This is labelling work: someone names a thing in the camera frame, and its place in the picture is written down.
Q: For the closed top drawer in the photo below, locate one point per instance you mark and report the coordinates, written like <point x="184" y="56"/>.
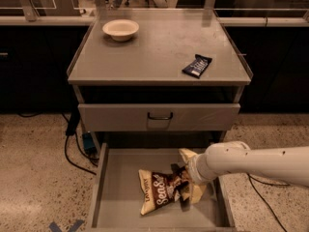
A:
<point x="133" y="117"/>

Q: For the black drawer handle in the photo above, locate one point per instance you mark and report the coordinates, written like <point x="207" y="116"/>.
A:
<point x="160" y="118"/>

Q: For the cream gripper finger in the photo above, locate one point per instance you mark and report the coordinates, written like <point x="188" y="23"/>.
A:
<point x="187" y="155"/>
<point x="196" y="192"/>

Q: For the dark blue snack bar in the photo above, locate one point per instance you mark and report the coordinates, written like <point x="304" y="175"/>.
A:
<point x="198" y="66"/>

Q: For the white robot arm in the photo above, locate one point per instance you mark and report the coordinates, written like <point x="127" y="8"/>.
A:
<point x="289" y="165"/>

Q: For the white paper bowl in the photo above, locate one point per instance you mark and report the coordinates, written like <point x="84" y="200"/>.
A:
<point x="120" y="30"/>

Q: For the open middle drawer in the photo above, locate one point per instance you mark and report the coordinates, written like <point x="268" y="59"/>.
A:
<point x="118" y="198"/>

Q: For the grey drawer cabinet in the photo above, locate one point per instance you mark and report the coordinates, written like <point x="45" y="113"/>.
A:
<point x="148" y="69"/>

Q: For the brown chip bag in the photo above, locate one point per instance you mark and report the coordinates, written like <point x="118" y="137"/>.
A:
<point x="161" y="189"/>

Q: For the blue power adapter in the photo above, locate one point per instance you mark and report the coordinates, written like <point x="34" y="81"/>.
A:
<point x="88" y="143"/>

